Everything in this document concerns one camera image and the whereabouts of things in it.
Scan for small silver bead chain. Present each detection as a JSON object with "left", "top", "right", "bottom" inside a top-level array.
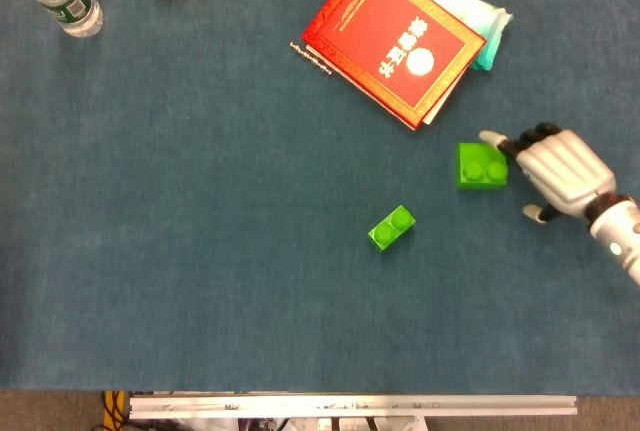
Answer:
[{"left": 289, "top": 40, "right": 335, "bottom": 76}]

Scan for yellow cable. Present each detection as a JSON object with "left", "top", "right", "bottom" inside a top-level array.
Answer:
[{"left": 103, "top": 390, "right": 126, "bottom": 431}]

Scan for white and teal cloth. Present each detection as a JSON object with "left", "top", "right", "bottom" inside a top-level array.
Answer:
[{"left": 387, "top": 0, "right": 514, "bottom": 72}]

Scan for red gold-bordered book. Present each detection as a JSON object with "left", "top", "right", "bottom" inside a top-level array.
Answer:
[{"left": 301, "top": 0, "right": 488, "bottom": 131}]

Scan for large green toy brick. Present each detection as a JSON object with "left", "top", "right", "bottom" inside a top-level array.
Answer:
[{"left": 454, "top": 142, "right": 510, "bottom": 191}]

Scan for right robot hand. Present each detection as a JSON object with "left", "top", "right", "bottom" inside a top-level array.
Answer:
[{"left": 478, "top": 122, "right": 618, "bottom": 225}]

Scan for small green toy brick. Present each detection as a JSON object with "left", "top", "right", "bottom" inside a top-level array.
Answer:
[{"left": 367, "top": 204, "right": 417, "bottom": 255}]

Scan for aluminium profile rail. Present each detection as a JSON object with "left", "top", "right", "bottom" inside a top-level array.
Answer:
[{"left": 128, "top": 394, "right": 579, "bottom": 420}]

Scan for blue felt table cloth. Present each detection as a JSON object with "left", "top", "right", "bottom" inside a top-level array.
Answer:
[{"left": 0, "top": 0, "right": 640, "bottom": 396}]

